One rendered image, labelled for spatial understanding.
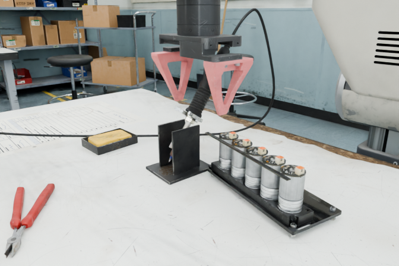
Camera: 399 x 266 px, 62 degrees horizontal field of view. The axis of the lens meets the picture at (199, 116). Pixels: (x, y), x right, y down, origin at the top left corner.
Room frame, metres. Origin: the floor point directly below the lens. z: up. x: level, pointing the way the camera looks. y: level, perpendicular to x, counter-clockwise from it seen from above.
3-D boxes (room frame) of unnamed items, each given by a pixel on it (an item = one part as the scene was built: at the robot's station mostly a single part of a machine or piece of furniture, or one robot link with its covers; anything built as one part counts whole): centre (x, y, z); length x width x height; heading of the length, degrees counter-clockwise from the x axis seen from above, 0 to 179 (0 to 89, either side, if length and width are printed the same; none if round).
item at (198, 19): (0.45, 0.00, 0.95); 0.10 x 0.07 x 0.07; 39
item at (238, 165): (0.37, -0.05, 0.79); 0.02 x 0.02 x 0.05
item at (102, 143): (0.52, 0.15, 0.76); 0.07 x 0.05 x 0.02; 135
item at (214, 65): (0.43, -0.02, 0.88); 0.07 x 0.07 x 0.09; 39
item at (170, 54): (0.48, 0.02, 0.88); 0.07 x 0.07 x 0.09; 39
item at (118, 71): (3.79, 0.92, 0.51); 0.75 x 0.48 x 1.03; 71
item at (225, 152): (0.40, -0.04, 0.79); 0.02 x 0.02 x 0.05
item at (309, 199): (0.36, -0.08, 0.76); 0.16 x 0.07 x 0.01; 30
